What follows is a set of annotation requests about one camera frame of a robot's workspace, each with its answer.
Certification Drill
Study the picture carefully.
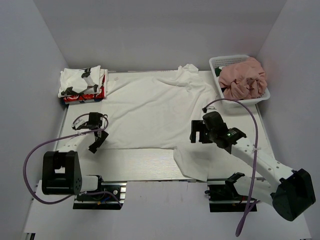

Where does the white cartoon print t-shirt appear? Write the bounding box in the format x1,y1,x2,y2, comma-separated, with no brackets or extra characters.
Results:
101,64,217,181

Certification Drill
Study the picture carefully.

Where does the dark green t-shirt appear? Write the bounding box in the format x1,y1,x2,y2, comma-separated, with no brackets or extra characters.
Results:
214,66,226,92

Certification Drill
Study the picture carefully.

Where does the pink t-shirt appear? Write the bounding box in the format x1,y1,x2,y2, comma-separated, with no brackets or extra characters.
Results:
218,57,268,101

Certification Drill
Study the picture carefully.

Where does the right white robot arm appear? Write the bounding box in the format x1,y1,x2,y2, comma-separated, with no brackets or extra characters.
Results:
190,111,316,222

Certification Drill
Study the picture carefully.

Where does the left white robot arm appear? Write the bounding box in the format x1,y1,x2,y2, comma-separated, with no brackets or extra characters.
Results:
42,112,109,200

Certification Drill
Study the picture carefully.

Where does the folded white printed t-shirt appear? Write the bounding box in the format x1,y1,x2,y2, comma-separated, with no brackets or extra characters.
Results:
57,65,108,98

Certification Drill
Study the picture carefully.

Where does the white plastic basket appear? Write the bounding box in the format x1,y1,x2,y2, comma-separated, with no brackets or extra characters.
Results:
209,54,271,115

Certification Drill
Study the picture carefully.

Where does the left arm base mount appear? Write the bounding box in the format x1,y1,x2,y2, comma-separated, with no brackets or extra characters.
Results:
73,182,127,210

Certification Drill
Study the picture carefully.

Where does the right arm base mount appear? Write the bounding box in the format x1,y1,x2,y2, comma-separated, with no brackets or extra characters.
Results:
204,172,248,213

